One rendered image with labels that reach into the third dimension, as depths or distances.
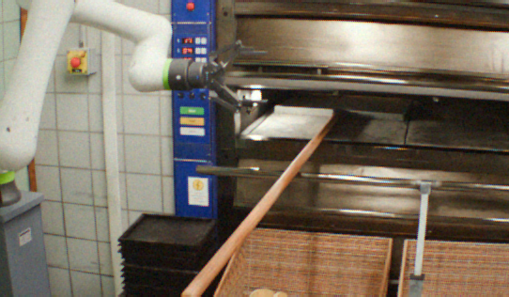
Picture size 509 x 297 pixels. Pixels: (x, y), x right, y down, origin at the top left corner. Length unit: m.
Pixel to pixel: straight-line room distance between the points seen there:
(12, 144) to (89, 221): 1.29
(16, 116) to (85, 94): 1.13
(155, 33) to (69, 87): 0.85
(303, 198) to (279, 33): 0.60
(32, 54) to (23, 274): 0.61
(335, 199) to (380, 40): 0.59
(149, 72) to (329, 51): 0.72
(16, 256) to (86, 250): 1.12
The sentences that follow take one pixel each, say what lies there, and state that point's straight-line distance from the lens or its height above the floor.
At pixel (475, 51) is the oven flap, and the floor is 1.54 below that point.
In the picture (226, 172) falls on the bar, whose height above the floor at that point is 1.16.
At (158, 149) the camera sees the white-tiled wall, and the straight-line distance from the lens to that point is 2.75.
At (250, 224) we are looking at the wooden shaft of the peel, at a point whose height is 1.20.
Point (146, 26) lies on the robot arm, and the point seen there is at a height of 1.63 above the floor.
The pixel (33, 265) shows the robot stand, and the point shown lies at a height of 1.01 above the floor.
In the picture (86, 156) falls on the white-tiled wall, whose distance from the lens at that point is 2.89.
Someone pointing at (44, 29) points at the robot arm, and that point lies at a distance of 1.74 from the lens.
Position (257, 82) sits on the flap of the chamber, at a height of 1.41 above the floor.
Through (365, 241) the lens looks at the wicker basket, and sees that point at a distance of 2.62.
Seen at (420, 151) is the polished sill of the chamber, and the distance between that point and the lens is 2.55.
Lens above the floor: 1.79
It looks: 15 degrees down
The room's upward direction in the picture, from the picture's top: straight up
